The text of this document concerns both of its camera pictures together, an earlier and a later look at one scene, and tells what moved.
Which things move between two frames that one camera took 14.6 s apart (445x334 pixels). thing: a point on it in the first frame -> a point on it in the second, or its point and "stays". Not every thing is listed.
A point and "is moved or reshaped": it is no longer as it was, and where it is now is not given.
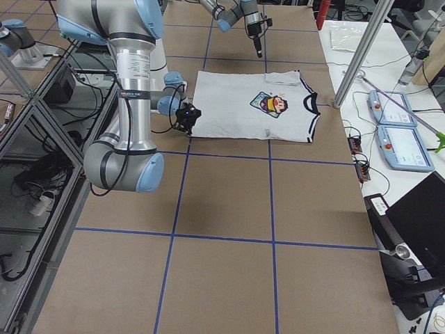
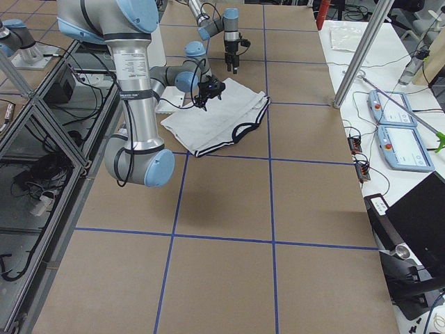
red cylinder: (322, 13) stays
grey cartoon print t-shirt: (274, 106) is moved or reshaped
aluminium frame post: (375, 24) stays
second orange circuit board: (363, 172) stays
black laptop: (414, 225) stays
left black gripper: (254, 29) -> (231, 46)
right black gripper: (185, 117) -> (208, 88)
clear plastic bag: (345, 37) stays
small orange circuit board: (354, 145) stays
